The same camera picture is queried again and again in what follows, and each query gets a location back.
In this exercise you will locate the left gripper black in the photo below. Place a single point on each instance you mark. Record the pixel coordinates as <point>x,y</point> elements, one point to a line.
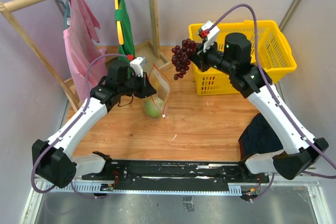
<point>146,89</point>

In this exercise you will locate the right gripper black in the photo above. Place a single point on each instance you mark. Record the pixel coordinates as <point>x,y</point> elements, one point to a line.
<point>199,57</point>

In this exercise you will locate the yellow bell pepper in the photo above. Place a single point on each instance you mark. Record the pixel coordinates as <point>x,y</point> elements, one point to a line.
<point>155,83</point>

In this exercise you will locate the green cabbage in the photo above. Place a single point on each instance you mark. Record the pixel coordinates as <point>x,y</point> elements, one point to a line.
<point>153,107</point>

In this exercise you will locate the clear zip top bag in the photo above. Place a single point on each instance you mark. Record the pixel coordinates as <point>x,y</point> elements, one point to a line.
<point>163,92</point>

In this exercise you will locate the dark red grapes bunch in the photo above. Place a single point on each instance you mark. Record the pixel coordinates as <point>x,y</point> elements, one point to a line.
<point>181,57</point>

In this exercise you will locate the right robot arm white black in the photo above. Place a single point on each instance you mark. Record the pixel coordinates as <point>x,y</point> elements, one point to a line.
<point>300,148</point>

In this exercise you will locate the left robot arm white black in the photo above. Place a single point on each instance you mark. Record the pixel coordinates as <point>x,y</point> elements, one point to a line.
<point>53,158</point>

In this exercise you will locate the green shirt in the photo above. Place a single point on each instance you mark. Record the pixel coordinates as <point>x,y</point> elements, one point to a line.
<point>122,15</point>

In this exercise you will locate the yellow plastic basket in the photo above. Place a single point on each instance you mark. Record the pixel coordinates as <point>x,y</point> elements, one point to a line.
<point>274,54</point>

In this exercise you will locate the pink shirt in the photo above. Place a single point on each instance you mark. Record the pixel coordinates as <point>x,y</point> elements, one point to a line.
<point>80,36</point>

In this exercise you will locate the dark navy cloth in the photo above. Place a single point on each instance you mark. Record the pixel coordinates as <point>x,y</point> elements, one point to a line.
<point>258,137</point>

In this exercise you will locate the yellow hanger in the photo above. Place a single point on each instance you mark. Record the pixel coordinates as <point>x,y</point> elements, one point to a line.
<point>118,24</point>

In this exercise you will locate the teal hanger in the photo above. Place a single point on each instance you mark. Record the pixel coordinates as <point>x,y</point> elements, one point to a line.
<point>64,6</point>

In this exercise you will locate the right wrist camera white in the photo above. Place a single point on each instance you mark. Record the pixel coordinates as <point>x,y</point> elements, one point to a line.
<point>209,34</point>

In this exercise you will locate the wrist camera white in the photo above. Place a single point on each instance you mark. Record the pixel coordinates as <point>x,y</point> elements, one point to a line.
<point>209,34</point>
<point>137,65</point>

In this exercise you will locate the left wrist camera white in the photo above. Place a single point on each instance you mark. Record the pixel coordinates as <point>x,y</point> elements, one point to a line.
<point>137,65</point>

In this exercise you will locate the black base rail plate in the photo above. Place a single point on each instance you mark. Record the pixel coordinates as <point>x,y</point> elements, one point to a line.
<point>173,177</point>

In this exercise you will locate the aluminium frame rail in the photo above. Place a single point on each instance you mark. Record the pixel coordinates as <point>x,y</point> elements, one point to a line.
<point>299,201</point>

